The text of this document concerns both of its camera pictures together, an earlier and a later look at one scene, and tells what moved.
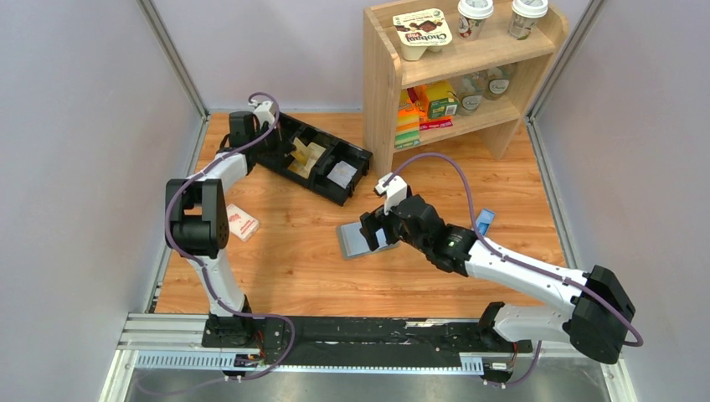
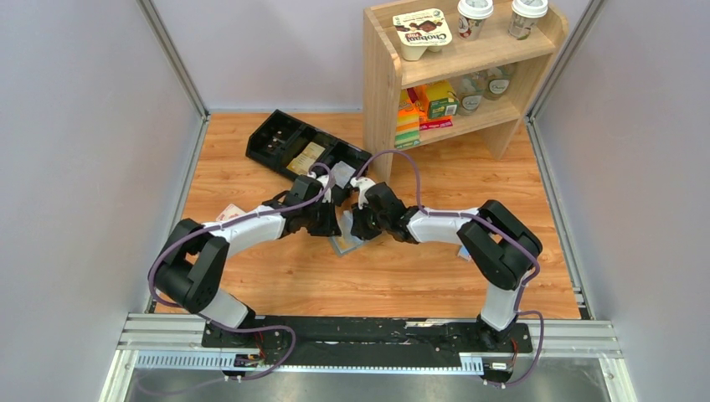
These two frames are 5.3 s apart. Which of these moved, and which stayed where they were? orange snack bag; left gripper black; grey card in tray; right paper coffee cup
Moved: left gripper black
Stayed: orange snack bag; right paper coffee cup; grey card in tray
